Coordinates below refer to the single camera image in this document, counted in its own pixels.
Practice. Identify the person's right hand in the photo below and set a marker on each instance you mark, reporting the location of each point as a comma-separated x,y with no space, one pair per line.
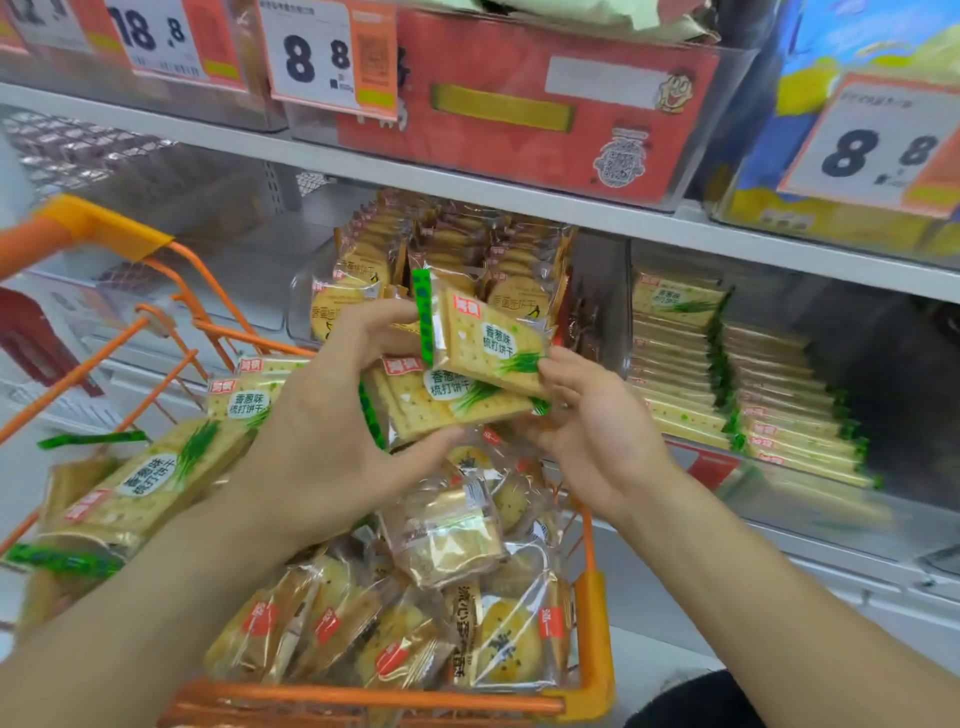
607,442

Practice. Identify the person's left hand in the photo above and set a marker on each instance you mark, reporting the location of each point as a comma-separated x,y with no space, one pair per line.
315,450

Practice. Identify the green cracker packets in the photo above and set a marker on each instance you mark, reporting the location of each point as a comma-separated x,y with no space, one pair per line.
675,352
150,480

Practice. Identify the pile of pastry packets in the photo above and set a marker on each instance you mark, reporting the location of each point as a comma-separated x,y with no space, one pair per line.
442,525

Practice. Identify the orange shopping cart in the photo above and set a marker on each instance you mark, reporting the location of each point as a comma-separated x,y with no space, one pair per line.
592,637

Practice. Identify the white metal store shelf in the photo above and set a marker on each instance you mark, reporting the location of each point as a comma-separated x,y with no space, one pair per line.
825,259

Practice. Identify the person's right forearm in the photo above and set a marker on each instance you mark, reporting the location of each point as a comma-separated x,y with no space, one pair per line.
787,622

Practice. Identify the person's left forearm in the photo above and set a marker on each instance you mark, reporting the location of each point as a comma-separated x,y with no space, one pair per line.
112,637

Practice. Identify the person's right leg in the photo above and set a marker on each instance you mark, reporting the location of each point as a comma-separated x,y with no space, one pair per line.
697,705

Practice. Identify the red carton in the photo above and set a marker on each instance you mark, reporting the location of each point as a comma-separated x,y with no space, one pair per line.
487,150

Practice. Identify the orange white price tag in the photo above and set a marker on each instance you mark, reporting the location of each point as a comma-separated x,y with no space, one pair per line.
315,60
165,37
862,150
705,465
45,22

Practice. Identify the group of banana biscuit packets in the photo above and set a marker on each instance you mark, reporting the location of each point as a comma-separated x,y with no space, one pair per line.
517,292

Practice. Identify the stack of blue yellow packets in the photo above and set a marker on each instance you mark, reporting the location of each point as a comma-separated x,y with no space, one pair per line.
802,217

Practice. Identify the red box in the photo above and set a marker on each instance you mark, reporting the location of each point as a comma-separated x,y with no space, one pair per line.
37,337

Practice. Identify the pale green bags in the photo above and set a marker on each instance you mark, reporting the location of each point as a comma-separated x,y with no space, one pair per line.
600,15

